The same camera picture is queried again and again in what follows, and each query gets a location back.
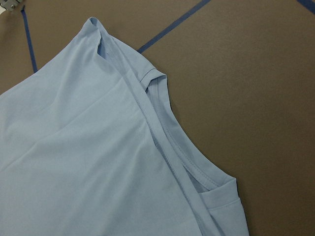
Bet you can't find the light blue t-shirt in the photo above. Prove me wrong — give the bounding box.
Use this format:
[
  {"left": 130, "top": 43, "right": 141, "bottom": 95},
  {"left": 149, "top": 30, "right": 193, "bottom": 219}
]
[{"left": 0, "top": 17, "right": 249, "bottom": 236}]

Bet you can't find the aluminium frame post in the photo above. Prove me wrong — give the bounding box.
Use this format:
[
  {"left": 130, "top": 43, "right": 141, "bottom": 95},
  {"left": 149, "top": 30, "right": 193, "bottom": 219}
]
[{"left": 0, "top": 0, "right": 23, "bottom": 11}]

